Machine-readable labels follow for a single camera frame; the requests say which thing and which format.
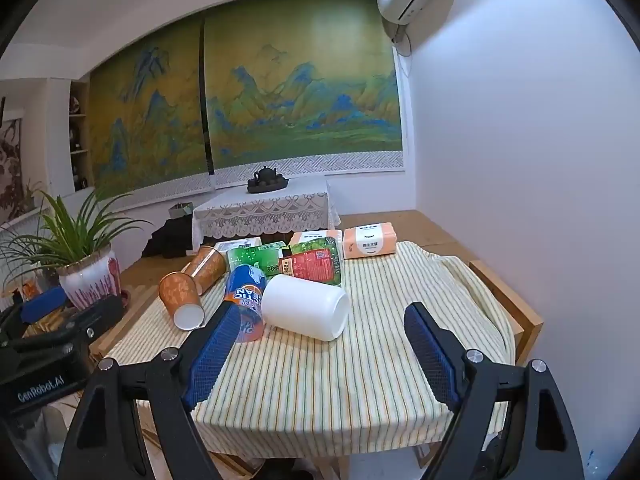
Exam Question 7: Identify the white flat box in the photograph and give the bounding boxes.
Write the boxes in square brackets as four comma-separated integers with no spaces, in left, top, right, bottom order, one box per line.
[214,236,262,254]

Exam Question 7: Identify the white plastic cup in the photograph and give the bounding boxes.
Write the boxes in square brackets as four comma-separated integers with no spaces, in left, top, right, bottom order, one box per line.
[261,276,350,342]

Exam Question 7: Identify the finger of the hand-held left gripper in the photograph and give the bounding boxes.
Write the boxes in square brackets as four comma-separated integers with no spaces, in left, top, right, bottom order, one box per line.
[47,294,126,348]
[20,287,69,326]

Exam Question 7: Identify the wall shelf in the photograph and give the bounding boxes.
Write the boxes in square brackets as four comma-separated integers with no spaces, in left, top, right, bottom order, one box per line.
[67,79,96,192]

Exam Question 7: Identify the black bag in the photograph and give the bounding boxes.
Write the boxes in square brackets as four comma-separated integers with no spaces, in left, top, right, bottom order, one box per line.
[142,217,196,260]

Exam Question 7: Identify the landscape wall painting panel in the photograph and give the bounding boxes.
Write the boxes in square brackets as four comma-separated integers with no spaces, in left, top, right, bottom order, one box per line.
[87,24,216,202]
[202,0,405,189]

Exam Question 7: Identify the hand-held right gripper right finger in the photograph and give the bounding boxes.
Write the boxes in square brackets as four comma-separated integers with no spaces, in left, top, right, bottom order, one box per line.
[403,302,587,480]

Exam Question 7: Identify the green snack packet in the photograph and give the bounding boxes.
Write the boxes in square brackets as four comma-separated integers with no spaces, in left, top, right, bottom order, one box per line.
[290,237,344,262]

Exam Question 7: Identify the orange tissue pack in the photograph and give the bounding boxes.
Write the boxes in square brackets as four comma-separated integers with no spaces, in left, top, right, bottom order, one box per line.
[341,223,399,261]
[289,229,344,249]

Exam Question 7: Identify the potted green plant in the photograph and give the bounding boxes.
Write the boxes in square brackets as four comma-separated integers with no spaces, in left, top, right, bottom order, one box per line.
[0,187,154,311]

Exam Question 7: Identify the red snack packet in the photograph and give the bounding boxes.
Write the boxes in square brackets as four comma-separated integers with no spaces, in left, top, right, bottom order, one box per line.
[277,250,346,288]

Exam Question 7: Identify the striped yellow tablecloth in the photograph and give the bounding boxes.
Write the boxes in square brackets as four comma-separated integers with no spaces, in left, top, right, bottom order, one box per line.
[102,240,517,457]

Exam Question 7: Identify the brown wall hanging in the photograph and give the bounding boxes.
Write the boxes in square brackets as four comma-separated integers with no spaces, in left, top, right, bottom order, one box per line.
[0,117,27,224]

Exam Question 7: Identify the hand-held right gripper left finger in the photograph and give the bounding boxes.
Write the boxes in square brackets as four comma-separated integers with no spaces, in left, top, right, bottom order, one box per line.
[50,304,244,480]

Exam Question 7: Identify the low table with lace cloth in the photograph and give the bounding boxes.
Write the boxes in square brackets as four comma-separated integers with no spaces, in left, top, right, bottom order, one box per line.
[191,178,342,254]

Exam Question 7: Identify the dark tea tray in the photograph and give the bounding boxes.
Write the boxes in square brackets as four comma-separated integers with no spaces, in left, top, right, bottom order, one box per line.
[247,175,290,195]

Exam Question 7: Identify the green drink carton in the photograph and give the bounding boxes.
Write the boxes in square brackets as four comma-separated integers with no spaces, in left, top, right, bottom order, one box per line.
[226,242,291,281]

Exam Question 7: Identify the orange patterned paper cup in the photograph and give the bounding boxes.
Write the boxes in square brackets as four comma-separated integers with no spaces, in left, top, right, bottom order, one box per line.
[181,245,229,296]
[158,271,206,331]

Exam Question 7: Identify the blue soda can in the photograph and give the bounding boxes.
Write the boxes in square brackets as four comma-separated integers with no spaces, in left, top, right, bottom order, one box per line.
[223,263,269,344]

